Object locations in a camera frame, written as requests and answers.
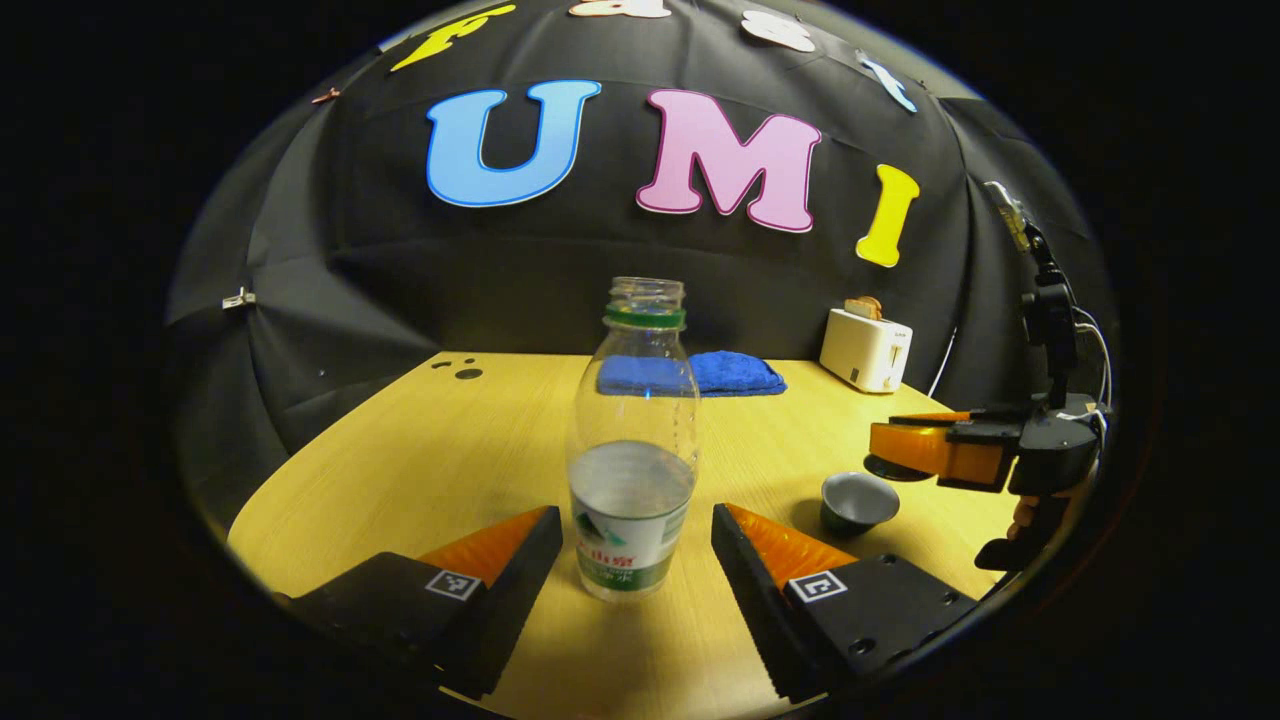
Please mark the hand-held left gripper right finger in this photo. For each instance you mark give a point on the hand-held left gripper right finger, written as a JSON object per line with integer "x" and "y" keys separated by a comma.
{"x": 745, "y": 575}

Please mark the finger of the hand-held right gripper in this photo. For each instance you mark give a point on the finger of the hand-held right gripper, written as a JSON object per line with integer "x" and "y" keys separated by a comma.
{"x": 985, "y": 422}
{"x": 930, "y": 452}

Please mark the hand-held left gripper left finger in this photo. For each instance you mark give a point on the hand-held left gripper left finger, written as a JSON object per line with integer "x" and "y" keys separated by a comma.
{"x": 525, "y": 580}

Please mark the dark teacup lid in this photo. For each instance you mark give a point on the dark teacup lid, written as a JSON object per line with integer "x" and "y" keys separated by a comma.
{"x": 888, "y": 470}

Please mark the grey teacup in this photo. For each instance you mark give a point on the grey teacup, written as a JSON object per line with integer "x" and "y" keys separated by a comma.
{"x": 858, "y": 500}

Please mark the clear plastic water bottle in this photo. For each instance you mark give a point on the clear plastic water bottle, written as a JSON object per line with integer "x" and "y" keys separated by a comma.
{"x": 632, "y": 440}

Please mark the white toaster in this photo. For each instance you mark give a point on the white toaster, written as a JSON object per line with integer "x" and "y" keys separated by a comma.
{"x": 862, "y": 350}

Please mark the toast bread slice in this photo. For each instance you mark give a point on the toast bread slice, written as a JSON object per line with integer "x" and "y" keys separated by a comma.
{"x": 864, "y": 307}

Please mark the blue folded towel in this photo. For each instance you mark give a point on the blue folded towel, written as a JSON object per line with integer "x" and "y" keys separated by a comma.
{"x": 735, "y": 372}

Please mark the black backdrop cloth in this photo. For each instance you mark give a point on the black backdrop cloth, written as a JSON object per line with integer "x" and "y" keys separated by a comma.
{"x": 400, "y": 260}

